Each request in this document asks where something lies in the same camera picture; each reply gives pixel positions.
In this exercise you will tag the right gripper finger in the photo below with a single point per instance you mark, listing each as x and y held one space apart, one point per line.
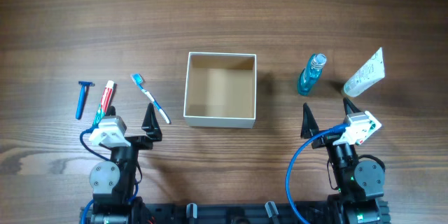
309 124
349 107

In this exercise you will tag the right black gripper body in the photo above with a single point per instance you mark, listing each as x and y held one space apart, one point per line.
325 141

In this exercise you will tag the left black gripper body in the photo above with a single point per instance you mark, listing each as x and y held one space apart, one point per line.
136 140

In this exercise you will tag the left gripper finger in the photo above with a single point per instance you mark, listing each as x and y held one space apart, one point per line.
150 124
111 111

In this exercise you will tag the red white toothpaste tube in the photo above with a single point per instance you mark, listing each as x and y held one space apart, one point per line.
104 103

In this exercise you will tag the green white small box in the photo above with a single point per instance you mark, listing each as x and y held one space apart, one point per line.
374 126

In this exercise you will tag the white lotion tube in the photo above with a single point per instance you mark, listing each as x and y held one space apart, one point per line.
370 73

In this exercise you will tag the blue white toothbrush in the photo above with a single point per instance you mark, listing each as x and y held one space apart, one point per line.
139 81

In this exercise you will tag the blue mouthwash bottle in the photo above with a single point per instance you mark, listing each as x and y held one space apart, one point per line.
311 73

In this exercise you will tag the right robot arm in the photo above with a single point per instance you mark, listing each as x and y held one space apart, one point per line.
359 178

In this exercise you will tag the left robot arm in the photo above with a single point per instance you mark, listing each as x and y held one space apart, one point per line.
113 180

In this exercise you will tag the blue disposable razor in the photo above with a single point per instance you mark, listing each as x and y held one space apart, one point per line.
84 86

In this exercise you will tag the white square cardboard box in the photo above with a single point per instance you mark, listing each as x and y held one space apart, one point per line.
220 90

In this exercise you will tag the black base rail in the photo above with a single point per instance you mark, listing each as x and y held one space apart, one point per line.
238 213

